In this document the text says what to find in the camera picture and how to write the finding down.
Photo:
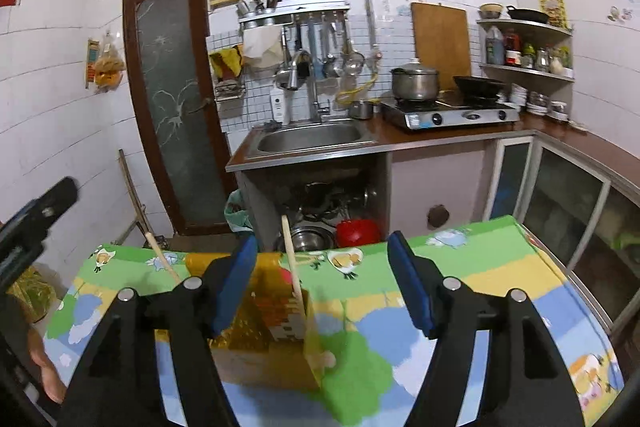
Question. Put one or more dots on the black wok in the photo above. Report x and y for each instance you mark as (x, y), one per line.
(478, 90)

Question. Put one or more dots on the green trash bin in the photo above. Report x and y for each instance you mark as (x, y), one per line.
(236, 214)

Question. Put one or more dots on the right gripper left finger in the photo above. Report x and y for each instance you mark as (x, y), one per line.
(116, 380)

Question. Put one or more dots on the rectangular wooden cutting board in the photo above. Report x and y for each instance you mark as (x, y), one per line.
(441, 40)

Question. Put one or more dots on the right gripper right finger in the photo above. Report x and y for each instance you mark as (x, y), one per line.
(526, 381)

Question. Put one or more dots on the yellow wall poster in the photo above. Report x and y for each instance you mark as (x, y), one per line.
(556, 11)

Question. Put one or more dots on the white soap bottle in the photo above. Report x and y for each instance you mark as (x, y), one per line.
(278, 104)

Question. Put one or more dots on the chrome faucet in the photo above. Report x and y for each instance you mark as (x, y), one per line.
(301, 73)

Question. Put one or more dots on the red bowl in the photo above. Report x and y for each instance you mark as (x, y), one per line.
(357, 232)

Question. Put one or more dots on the dark brown glass door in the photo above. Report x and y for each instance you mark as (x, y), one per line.
(172, 92)

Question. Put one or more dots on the steel utensil rack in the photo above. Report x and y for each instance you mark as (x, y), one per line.
(288, 11)

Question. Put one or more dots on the person's left hand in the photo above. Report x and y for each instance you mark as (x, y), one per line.
(51, 381)

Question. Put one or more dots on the yellow rubber gloves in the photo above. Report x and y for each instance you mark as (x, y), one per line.
(227, 63)

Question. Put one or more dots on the corner wall shelf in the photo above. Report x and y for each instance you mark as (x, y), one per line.
(528, 47)

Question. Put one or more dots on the hanging orange plastic bag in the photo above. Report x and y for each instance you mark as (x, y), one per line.
(109, 65)

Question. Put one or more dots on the steel gas stove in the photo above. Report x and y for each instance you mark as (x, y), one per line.
(419, 117)

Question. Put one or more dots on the colourful cartoon tablecloth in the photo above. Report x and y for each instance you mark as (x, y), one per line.
(381, 359)

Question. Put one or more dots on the steel kitchen sink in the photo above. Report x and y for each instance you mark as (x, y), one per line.
(303, 138)

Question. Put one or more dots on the steel cooking pot with lid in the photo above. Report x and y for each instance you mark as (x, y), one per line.
(414, 82)

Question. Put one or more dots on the wooden chopstick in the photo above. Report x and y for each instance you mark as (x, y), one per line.
(150, 238)
(290, 253)

